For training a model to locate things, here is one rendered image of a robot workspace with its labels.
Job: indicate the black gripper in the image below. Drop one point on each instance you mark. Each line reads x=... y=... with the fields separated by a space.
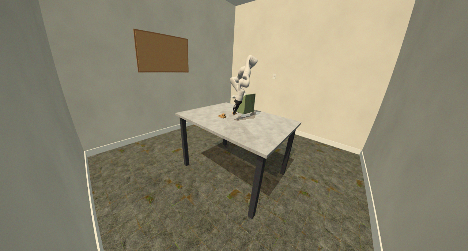
x=236 y=106

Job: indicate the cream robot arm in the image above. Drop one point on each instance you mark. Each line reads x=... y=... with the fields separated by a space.
x=244 y=72

